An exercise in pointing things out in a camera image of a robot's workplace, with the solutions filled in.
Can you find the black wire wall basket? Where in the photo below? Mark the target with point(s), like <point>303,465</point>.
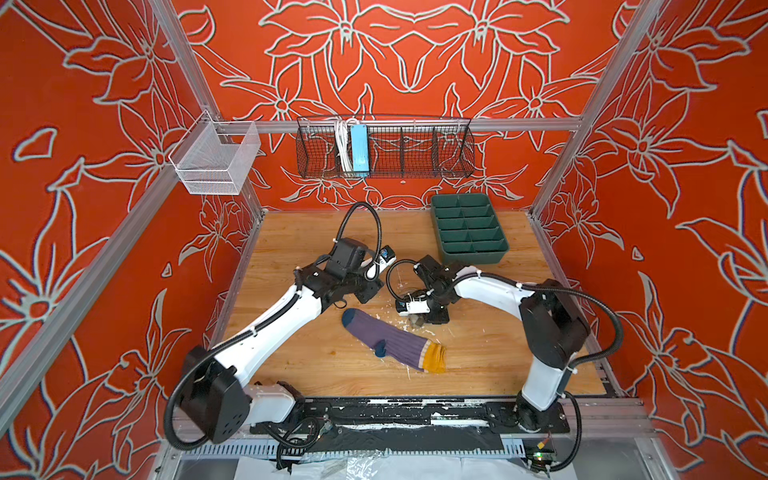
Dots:
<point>400,147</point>

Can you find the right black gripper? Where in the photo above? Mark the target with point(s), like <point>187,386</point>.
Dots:
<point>436,319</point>

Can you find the clear plastic wall bin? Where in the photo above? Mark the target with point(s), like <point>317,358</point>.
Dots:
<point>216,157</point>

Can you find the purple sock with yellow cuff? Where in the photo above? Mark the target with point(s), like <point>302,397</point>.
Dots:
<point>385,340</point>

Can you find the green compartment tray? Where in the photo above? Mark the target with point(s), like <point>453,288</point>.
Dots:
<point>467,229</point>

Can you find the beige brown argyle sock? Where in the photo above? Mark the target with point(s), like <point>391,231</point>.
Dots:
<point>416,320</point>

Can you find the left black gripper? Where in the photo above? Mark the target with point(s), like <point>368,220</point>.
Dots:
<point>372,287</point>

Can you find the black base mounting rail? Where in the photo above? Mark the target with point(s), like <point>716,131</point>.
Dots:
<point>497,414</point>

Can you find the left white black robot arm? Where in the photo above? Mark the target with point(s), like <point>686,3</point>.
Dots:
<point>215,396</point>

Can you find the light blue box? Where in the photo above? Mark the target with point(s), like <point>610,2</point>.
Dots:
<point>360,150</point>

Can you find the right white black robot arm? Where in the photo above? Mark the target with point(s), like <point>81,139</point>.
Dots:
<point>555,332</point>

